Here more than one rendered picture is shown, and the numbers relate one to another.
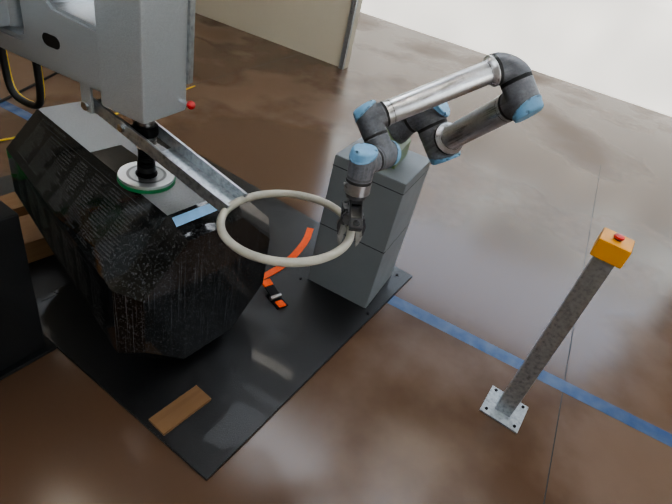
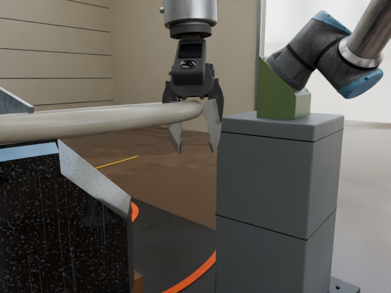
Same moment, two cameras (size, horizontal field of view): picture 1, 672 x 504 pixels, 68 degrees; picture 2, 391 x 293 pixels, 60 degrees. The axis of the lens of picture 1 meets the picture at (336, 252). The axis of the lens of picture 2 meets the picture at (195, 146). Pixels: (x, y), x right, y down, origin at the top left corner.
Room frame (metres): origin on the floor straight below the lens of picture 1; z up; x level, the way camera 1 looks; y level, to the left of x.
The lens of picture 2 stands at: (0.96, -0.21, 1.01)
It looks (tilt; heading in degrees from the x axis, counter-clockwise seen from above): 11 degrees down; 18
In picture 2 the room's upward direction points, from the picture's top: straight up
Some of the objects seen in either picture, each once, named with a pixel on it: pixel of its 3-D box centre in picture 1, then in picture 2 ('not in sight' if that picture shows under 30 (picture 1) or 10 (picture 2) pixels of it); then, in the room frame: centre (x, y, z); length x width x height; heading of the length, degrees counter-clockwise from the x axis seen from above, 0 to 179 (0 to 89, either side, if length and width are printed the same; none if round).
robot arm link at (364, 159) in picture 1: (362, 164); not in sight; (1.54, -0.01, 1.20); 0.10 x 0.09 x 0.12; 146
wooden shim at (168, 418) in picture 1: (180, 409); not in sight; (1.24, 0.47, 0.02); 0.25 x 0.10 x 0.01; 151
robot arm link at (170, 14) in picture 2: (356, 187); (188, 14); (1.54, -0.01, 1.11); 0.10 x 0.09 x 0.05; 102
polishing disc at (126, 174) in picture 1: (146, 175); not in sight; (1.67, 0.81, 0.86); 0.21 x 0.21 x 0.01
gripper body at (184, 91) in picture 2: (353, 207); (192, 65); (1.54, -0.02, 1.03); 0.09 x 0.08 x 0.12; 12
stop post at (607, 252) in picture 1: (553, 335); not in sight; (1.72, -1.02, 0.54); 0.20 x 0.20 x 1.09; 64
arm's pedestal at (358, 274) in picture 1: (366, 222); (277, 210); (2.43, -0.13, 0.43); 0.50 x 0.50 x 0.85; 71
